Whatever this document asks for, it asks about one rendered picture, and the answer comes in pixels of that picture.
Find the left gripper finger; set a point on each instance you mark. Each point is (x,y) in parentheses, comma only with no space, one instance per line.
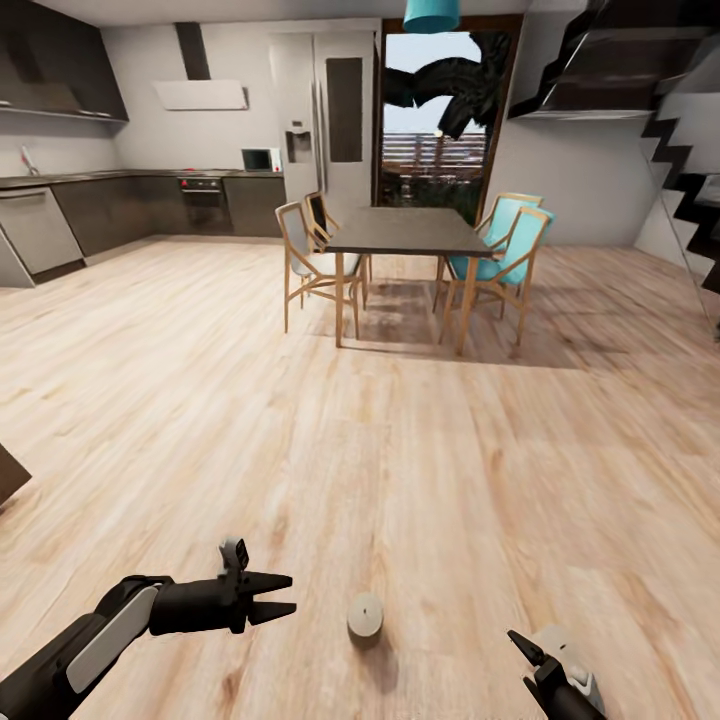
(260,612)
(252,582)

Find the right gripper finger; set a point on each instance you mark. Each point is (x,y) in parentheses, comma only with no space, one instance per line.
(534,690)
(533,653)

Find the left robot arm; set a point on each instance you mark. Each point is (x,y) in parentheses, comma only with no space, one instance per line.
(53,683)

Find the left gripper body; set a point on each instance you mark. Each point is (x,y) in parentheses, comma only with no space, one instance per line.
(208,605)

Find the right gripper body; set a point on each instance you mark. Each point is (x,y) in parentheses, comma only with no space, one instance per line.
(562,701)

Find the pillar candle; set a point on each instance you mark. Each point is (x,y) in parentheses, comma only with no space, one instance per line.
(365,621)
(555,641)

